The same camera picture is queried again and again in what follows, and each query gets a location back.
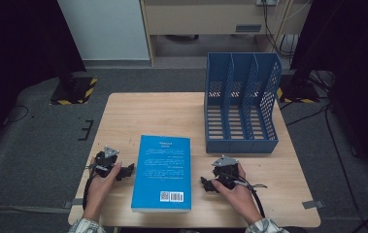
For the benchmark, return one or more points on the grey cabinet label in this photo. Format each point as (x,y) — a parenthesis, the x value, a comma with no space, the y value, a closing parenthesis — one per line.
(248,28)

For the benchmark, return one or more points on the person's left hand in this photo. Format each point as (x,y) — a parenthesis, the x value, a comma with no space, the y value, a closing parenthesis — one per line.
(99,191)

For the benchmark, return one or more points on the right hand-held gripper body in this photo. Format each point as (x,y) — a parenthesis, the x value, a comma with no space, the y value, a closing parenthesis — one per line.
(227,174)

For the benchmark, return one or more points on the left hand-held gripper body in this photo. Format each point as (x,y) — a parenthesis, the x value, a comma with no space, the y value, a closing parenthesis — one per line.
(105,165)

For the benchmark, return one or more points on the person's right hand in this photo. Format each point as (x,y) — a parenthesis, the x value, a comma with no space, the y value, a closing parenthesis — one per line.
(236,199)

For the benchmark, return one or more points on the white power strip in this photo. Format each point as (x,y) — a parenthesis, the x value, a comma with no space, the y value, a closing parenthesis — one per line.
(266,2)

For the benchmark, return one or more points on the blue plastic file rack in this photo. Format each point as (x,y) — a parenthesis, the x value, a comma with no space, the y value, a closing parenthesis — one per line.
(241,144)

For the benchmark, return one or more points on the black yellow striped stand base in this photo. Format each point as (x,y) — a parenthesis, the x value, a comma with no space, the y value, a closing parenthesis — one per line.
(301,92)
(74,92)

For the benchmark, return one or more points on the white panel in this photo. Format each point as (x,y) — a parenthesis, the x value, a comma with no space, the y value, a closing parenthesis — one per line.
(107,29)

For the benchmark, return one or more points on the beige wooden cabinet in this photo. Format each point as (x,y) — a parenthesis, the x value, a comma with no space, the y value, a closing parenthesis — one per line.
(204,19)

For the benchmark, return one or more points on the grey tape strip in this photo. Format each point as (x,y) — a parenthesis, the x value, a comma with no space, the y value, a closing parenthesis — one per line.
(74,203)
(312,204)

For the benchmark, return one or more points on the light blue book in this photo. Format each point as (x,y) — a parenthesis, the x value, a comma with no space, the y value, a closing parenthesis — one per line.
(162,171)

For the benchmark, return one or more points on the dark curtain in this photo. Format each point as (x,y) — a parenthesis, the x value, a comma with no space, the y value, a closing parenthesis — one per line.
(16,48)
(359,64)

